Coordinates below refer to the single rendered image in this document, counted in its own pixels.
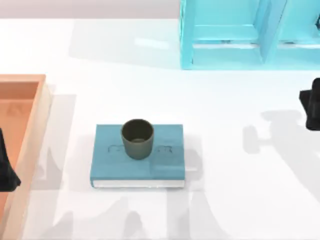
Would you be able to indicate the teal blue book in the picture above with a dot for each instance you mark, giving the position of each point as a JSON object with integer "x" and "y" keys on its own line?
{"x": 140, "y": 167}

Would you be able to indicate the salmon shallow box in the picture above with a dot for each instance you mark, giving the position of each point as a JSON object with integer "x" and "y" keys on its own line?
{"x": 27, "y": 105}

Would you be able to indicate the olive green cup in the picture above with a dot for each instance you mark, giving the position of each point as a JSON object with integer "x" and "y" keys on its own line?
{"x": 137, "y": 145}

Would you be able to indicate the light blue rack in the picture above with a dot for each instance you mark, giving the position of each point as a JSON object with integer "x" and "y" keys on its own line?
{"x": 225, "y": 32}

